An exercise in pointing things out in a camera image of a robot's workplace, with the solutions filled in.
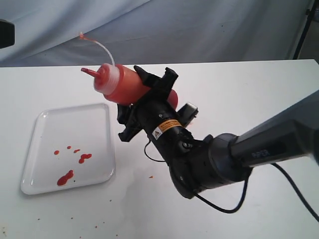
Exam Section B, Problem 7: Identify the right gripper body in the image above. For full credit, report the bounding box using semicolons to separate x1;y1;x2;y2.
119;68;192;159

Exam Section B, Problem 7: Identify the red sauce squeeze bottle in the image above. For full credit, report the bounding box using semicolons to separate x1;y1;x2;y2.
79;31;179;110

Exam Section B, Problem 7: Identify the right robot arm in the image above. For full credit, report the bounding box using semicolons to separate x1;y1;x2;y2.
118;66;319;199

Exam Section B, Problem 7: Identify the red sauce puddle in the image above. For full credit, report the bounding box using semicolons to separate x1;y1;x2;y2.
53;145;93;188

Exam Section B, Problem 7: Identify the white rectangular plastic tray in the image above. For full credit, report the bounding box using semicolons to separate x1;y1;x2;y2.
20;104;116;195

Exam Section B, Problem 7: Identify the grey backdrop cloth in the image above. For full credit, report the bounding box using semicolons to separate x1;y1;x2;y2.
0;0;311;67

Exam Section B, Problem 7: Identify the black tripod stand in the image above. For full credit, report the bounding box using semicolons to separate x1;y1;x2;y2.
292;0;319;60

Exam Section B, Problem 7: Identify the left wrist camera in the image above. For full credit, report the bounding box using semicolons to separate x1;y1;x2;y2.
0;19;15;49

